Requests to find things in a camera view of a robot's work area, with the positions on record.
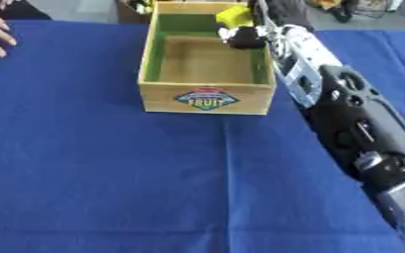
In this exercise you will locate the brown cardboard box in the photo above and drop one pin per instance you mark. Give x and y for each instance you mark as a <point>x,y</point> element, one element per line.
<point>132,11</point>

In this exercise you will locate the yellow block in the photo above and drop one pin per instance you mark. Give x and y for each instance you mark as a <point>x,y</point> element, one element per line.
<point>233,16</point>

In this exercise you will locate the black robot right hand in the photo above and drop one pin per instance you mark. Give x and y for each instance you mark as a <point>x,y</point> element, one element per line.
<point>281,15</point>

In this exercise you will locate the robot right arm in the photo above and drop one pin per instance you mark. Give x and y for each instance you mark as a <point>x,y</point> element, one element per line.
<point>350,108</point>

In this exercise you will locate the person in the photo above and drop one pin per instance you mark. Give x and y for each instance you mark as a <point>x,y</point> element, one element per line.
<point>10,8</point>

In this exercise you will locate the tan cardboard box green inside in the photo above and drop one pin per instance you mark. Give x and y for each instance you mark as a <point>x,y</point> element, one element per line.
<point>206,66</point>

